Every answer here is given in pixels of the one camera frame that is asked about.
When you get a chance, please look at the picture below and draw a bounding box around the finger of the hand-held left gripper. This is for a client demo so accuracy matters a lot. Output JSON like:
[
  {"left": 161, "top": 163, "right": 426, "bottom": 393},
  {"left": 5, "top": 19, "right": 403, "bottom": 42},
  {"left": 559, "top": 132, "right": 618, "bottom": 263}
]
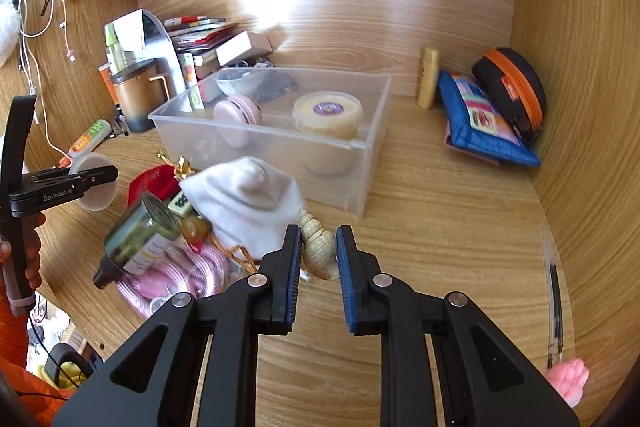
[
  {"left": 74, "top": 170, "right": 120, "bottom": 200},
  {"left": 22, "top": 165, "right": 114, "bottom": 182}
]

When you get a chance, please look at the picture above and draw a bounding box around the beige spiral seashell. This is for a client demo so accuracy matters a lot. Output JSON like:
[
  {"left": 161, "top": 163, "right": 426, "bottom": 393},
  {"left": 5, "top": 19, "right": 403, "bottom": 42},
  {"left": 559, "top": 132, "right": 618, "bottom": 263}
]
[{"left": 299, "top": 209, "right": 337, "bottom": 281}]

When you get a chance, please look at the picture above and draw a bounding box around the red white pen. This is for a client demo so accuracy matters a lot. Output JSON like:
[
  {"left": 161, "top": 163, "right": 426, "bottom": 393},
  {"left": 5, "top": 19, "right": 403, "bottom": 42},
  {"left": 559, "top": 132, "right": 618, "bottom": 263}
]
[{"left": 164, "top": 17, "right": 215, "bottom": 28}]

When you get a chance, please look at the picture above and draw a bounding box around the pink foot-shaped toy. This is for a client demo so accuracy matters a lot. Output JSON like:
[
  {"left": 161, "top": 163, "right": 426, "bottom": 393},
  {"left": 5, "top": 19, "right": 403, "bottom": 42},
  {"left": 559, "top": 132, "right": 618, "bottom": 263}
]
[{"left": 544, "top": 358, "right": 590, "bottom": 407}]

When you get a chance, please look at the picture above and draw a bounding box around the yellow tube bottle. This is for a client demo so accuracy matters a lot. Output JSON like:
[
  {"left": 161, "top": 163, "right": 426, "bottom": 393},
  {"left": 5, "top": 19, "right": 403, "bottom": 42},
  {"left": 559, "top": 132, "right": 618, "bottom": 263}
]
[{"left": 417, "top": 47, "right": 441, "bottom": 110}]

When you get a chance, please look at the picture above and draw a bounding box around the silver metal bookend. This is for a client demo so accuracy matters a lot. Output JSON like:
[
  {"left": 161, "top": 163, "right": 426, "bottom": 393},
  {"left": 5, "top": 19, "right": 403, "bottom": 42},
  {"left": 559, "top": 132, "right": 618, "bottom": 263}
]
[{"left": 104, "top": 9, "right": 189, "bottom": 102}]

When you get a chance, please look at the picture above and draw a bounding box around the pink rope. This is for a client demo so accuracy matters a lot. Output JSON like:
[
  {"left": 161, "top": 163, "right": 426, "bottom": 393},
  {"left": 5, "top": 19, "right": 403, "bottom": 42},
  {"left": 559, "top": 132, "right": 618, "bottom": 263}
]
[{"left": 116, "top": 241, "right": 238, "bottom": 321}]

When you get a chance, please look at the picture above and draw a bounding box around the wooden desk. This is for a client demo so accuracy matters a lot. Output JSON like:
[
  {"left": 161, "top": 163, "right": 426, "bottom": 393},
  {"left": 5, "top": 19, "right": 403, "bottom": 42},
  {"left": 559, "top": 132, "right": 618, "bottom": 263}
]
[{"left": 37, "top": 94, "right": 576, "bottom": 427}]

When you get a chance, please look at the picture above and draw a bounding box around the black pen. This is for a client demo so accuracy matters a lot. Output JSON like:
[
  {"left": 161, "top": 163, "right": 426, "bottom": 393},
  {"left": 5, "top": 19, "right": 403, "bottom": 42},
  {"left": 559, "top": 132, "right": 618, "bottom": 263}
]
[{"left": 541, "top": 238, "right": 566, "bottom": 369}]

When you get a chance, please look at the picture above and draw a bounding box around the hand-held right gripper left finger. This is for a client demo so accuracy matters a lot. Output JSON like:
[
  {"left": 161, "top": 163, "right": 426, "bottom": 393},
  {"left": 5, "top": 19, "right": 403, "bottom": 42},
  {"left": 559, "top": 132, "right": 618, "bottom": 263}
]
[{"left": 52, "top": 224, "right": 304, "bottom": 427}]

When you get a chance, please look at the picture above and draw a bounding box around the small white green tile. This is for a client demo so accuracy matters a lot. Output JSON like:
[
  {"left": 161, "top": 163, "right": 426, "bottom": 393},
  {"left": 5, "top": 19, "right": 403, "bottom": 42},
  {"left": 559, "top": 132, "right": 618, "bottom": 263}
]
[{"left": 167, "top": 191, "right": 194, "bottom": 216}]

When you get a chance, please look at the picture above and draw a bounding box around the green orange glue tube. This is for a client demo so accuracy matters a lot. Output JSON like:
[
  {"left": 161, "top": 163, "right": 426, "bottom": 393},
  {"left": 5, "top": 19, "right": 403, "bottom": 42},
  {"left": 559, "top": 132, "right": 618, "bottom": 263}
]
[{"left": 66, "top": 119, "right": 112, "bottom": 158}]

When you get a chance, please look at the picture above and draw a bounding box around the white round plastic cup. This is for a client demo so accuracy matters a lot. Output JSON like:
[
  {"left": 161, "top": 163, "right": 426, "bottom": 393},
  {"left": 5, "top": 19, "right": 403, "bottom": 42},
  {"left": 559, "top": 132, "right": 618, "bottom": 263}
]
[{"left": 68, "top": 154, "right": 119, "bottom": 212}]

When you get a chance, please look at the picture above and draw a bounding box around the person's left forearm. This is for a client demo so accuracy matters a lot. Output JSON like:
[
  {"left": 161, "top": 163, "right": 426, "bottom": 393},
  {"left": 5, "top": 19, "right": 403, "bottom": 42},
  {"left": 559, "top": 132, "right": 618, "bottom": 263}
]
[{"left": 0, "top": 292, "right": 68, "bottom": 410}]

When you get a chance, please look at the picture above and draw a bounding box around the person's left hand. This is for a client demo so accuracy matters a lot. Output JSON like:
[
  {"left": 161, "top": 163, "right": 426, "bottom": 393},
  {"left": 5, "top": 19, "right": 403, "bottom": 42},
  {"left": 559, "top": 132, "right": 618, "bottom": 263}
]
[{"left": 0, "top": 213, "right": 47, "bottom": 295}]

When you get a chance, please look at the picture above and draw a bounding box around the white paper card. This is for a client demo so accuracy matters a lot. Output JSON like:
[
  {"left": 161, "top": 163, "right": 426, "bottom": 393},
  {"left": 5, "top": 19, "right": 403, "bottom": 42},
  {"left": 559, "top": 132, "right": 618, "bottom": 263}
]
[{"left": 106, "top": 13, "right": 147, "bottom": 54}]

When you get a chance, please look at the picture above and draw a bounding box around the blue patterned zip pouch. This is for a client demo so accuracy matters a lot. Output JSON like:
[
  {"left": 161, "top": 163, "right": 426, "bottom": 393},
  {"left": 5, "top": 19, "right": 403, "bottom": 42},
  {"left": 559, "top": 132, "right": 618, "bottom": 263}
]
[{"left": 438, "top": 70, "right": 542, "bottom": 168}]

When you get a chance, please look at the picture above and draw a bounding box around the green spray bottle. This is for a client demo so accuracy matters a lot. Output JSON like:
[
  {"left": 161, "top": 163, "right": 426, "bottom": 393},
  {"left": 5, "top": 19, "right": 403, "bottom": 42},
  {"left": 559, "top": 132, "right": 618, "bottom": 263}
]
[{"left": 103, "top": 22, "right": 122, "bottom": 74}]

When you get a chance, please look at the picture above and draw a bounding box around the red fabric pouch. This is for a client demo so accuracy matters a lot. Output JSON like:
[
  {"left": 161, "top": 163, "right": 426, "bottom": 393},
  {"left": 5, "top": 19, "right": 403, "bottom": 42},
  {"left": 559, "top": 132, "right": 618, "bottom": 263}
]
[{"left": 128, "top": 165, "right": 182, "bottom": 208}]

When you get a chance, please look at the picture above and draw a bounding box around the white charging cable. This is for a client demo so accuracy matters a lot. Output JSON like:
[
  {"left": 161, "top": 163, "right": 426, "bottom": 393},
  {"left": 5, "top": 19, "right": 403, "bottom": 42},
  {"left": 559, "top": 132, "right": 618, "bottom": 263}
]
[{"left": 2, "top": 0, "right": 76, "bottom": 158}]

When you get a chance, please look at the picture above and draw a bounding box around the brown mug with lid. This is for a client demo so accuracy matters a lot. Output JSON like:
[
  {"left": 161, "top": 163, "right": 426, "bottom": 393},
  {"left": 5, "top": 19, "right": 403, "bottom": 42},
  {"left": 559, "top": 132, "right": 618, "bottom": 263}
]
[{"left": 108, "top": 59, "right": 172, "bottom": 134}]

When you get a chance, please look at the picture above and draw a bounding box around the green glass bottle black cap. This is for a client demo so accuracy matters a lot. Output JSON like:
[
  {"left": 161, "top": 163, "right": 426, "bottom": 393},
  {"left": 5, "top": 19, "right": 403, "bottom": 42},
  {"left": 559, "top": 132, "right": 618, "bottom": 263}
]
[{"left": 93, "top": 193, "right": 182, "bottom": 290}]

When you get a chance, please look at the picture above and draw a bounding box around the amber bead tassel charm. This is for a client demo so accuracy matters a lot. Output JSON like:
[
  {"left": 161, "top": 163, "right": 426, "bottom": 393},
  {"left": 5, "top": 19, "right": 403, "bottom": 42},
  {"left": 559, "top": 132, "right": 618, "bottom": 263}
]
[{"left": 179, "top": 216, "right": 261, "bottom": 275}]

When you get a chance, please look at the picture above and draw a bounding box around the clear plastic storage bin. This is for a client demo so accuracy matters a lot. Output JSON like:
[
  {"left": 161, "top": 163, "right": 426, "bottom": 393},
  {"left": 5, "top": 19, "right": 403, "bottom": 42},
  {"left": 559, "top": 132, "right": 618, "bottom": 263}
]
[{"left": 148, "top": 66, "right": 392, "bottom": 220}]

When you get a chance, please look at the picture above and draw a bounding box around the black case with orange zip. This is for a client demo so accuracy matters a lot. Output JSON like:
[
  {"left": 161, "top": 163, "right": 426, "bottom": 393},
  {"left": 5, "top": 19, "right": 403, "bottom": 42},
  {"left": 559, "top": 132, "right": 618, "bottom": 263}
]
[{"left": 471, "top": 47, "right": 547, "bottom": 143}]

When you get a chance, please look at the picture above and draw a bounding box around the cream tub with purple label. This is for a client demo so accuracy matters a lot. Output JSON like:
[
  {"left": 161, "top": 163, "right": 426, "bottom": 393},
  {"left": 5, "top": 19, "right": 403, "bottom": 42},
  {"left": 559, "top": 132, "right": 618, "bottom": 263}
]
[{"left": 291, "top": 90, "right": 364, "bottom": 178}]

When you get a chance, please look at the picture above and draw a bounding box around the clear glass bowl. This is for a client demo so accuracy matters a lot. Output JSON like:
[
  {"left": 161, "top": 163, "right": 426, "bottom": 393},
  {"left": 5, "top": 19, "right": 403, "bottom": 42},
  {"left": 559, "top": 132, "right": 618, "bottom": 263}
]
[{"left": 214, "top": 68, "right": 267, "bottom": 98}]

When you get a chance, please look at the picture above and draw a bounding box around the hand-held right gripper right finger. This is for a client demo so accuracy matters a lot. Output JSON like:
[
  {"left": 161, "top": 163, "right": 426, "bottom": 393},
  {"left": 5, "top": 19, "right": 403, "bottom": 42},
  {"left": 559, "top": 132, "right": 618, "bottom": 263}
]
[{"left": 336, "top": 225, "right": 582, "bottom": 427}]

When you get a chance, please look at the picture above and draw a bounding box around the yellow black object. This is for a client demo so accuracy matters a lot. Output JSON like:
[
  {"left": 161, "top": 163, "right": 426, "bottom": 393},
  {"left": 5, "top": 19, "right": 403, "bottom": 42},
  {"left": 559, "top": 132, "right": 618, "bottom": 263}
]
[{"left": 34, "top": 341, "right": 97, "bottom": 392}]

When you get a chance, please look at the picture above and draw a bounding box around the white plush toy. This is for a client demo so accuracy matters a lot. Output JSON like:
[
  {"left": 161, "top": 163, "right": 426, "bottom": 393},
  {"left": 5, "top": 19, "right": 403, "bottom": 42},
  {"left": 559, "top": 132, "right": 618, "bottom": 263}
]
[{"left": 0, "top": 0, "right": 24, "bottom": 68}]

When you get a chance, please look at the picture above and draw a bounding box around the stack of books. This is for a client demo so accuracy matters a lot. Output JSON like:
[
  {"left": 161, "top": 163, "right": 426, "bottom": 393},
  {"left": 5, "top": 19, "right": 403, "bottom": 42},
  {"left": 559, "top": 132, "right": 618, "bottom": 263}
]
[{"left": 164, "top": 16, "right": 242, "bottom": 80}]

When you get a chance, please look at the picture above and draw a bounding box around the pink round compact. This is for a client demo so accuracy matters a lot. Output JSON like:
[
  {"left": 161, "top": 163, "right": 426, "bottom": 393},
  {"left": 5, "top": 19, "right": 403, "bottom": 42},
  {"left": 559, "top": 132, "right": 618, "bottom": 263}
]
[{"left": 212, "top": 94, "right": 263, "bottom": 148}]

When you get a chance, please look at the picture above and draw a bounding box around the orange cosmetic tube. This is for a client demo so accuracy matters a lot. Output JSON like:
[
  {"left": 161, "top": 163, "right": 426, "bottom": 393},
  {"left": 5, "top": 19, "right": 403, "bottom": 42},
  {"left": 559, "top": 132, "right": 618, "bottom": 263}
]
[{"left": 97, "top": 63, "right": 119, "bottom": 106}]

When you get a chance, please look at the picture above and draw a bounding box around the gold ornament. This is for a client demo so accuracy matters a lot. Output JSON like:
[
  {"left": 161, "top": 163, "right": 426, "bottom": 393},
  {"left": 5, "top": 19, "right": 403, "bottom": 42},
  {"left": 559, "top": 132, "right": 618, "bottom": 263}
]
[{"left": 157, "top": 150, "right": 195, "bottom": 182}]

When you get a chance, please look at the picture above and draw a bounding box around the white cardboard box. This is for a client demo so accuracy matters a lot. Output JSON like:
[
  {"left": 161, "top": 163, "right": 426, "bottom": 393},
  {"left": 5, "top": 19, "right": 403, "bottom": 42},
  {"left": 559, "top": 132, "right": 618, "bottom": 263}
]
[{"left": 215, "top": 30, "right": 274, "bottom": 67}]

